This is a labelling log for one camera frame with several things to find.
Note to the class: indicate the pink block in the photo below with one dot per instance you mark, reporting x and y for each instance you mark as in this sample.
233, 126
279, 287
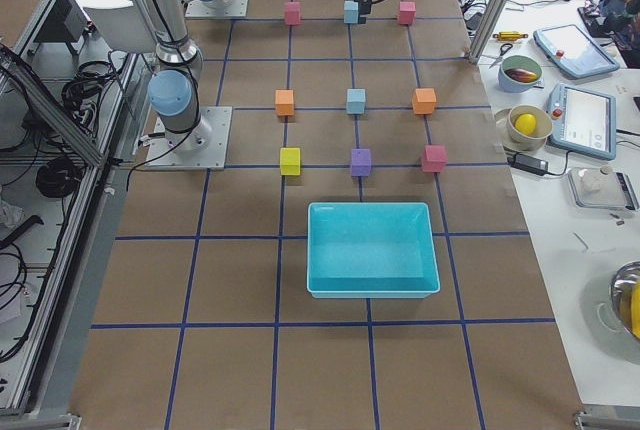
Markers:
406, 13
292, 13
434, 158

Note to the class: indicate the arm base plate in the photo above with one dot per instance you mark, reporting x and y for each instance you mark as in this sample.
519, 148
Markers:
196, 10
205, 148

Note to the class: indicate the purple block right side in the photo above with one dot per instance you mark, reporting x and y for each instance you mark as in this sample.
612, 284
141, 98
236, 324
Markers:
361, 162

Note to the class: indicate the teach pendant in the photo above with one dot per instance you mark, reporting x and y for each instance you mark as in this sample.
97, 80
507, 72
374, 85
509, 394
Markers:
583, 121
574, 51

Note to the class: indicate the black power adapter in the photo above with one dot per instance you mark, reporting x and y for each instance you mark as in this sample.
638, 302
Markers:
528, 164

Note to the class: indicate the teach pendant lower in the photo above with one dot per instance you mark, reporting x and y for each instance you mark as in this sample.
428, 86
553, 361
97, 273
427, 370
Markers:
583, 121

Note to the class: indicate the pink block right far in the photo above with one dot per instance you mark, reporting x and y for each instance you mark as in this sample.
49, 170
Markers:
434, 158

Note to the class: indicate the orange block far side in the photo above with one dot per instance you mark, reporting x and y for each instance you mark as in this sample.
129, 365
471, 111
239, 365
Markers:
424, 101

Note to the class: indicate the pink block left near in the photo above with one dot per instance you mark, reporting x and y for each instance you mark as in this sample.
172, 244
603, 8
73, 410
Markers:
292, 13

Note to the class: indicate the yellow foam block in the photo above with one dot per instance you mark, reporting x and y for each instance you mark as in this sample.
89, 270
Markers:
290, 161

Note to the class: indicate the black handled scissors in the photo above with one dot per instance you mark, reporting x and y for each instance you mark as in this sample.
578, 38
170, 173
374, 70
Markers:
503, 50

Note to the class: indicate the pink block left far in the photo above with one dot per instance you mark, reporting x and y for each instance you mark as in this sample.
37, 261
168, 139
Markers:
406, 13

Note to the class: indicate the white chair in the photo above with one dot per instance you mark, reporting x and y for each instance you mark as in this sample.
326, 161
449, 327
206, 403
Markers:
121, 24

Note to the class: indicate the light blue block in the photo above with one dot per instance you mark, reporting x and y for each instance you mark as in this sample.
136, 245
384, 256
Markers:
355, 101
350, 12

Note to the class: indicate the brass cylinder tool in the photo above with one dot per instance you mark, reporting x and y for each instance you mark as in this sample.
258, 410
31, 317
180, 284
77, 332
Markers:
509, 36

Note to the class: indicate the steel bowl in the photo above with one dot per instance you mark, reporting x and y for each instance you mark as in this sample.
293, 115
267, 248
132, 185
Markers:
624, 294

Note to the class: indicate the beige bowl with lemon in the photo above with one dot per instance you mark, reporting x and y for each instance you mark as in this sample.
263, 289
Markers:
523, 127

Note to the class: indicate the orange block near robot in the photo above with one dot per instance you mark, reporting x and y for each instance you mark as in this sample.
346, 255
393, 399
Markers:
284, 102

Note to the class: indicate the cyan plastic tray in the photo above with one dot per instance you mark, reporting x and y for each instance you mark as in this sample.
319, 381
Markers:
371, 250

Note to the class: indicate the teach pendant upper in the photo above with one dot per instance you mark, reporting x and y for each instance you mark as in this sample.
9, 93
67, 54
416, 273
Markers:
574, 51

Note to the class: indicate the kitchen scale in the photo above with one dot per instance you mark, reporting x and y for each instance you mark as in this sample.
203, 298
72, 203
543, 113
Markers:
602, 188

